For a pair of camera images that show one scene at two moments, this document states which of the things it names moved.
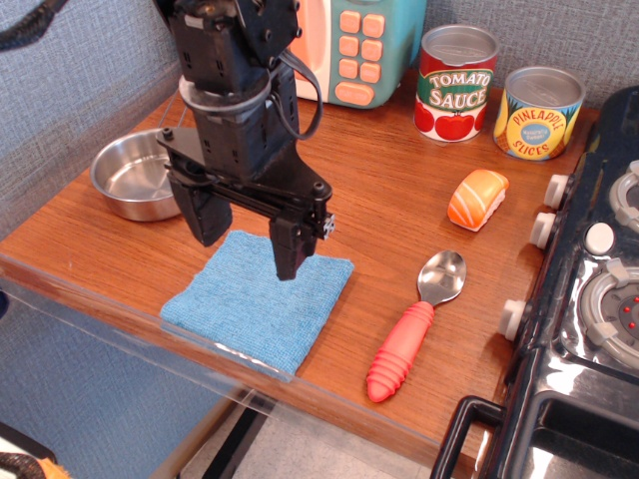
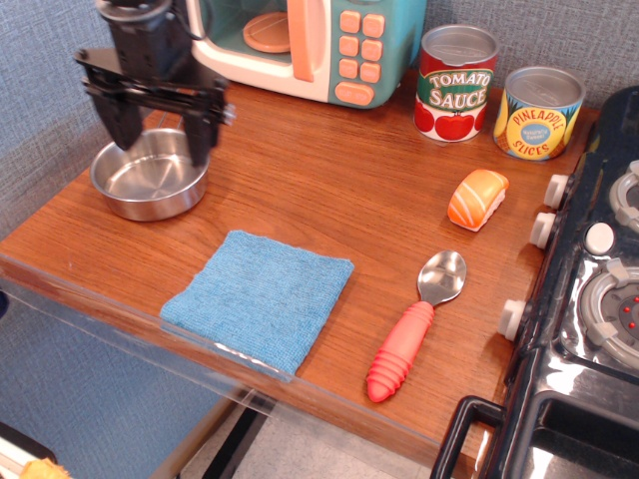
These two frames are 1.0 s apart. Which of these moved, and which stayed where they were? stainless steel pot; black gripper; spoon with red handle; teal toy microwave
Moved: black gripper
Stayed: teal toy microwave; stainless steel pot; spoon with red handle
